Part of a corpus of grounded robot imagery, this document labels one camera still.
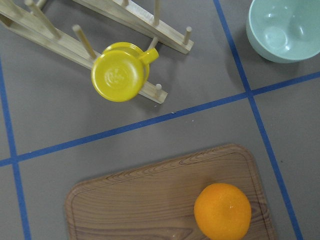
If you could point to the orange fruit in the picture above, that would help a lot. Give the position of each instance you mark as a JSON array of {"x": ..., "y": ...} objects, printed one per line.
[{"x": 223, "y": 212}]

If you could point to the wooden mug rack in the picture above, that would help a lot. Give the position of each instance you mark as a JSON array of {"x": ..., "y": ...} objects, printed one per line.
[{"x": 32, "y": 24}]

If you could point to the wooden cutting board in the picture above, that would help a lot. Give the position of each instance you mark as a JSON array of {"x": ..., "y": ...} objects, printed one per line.
[{"x": 156, "y": 201}]

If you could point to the green bowl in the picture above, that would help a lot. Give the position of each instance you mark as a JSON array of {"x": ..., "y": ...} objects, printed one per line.
[{"x": 284, "y": 31}]

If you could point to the yellow mug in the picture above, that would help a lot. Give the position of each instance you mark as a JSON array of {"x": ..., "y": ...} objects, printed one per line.
[{"x": 121, "y": 71}]

